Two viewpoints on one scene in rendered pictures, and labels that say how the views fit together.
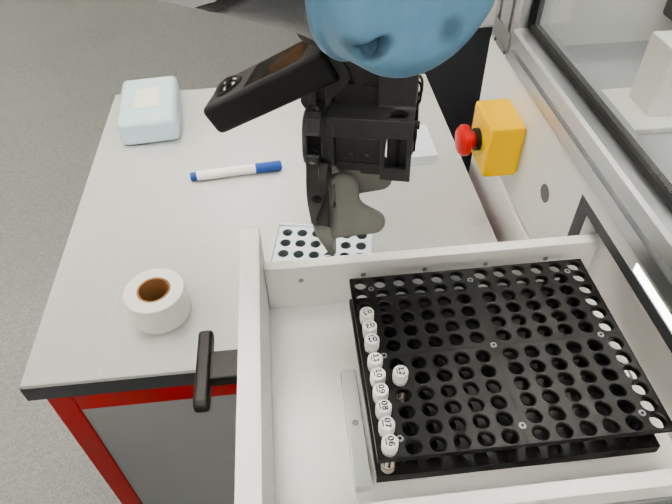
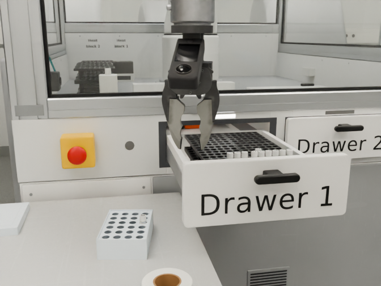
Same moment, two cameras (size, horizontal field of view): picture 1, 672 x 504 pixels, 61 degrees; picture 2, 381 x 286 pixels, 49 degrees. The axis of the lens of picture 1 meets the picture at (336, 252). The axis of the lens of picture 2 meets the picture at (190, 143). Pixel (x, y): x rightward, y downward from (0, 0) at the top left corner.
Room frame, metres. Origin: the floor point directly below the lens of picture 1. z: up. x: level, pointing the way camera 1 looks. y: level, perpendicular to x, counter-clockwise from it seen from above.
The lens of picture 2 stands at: (0.46, 0.72, 1.12)
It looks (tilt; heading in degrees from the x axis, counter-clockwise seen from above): 14 degrees down; 264
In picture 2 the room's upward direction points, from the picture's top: straight up
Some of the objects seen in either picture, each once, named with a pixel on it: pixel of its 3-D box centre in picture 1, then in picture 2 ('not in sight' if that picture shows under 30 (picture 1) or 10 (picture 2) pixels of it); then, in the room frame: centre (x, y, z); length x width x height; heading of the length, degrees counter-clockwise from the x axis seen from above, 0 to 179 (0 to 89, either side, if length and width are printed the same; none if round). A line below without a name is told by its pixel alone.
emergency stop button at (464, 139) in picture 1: (468, 139); (77, 154); (0.62, -0.17, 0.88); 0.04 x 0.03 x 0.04; 5
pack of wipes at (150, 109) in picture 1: (150, 108); not in sight; (0.87, 0.31, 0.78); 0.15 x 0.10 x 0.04; 10
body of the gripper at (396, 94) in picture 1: (358, 91); (191, 61); (0.38, -0.02, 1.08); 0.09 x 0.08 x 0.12; 80
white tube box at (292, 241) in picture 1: (322, 258); (126, 232); (0.51, 0.02, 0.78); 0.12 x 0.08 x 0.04; 84
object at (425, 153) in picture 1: (391, 146); (1, 218); (0.76, -0.09, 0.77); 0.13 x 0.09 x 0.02; 95
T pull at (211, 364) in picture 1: (219, 368); (274, 176); (0.26, 0.10, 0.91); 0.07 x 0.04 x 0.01; 5
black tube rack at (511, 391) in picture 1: (487, 366); (233, 159); (0.28, -0.13, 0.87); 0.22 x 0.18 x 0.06; 95
